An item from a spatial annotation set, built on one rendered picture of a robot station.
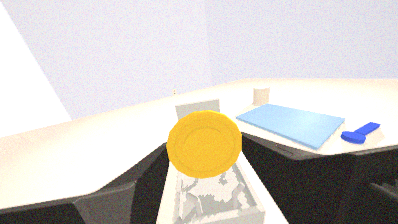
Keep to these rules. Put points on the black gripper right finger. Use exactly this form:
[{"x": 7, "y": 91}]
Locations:
[{"x": 311, "y": 188}]

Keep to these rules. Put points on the yellow plate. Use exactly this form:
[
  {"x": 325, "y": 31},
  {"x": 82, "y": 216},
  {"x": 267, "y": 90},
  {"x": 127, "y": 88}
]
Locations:
[{"x": 204, "y": 144}]

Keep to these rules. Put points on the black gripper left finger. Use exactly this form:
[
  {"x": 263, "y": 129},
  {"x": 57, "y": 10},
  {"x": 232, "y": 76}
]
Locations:
[{"x": 134, "y": 197}]

